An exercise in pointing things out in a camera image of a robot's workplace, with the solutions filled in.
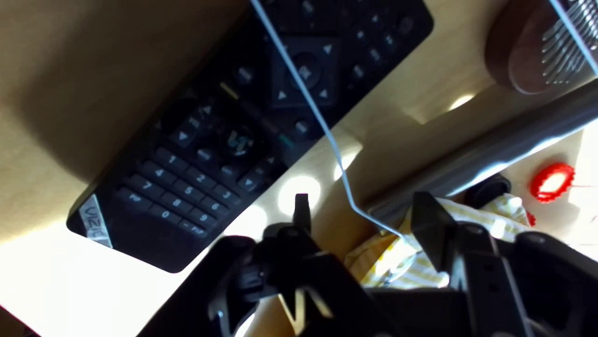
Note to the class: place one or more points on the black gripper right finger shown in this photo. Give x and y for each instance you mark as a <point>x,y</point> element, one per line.
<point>460,249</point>

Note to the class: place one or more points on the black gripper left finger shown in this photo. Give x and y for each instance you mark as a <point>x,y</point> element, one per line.
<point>301,211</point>

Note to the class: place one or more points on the small black object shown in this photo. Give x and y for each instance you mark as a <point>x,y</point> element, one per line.
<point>488,187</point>

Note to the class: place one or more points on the black remote control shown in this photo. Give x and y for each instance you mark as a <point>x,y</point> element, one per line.
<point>236,123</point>

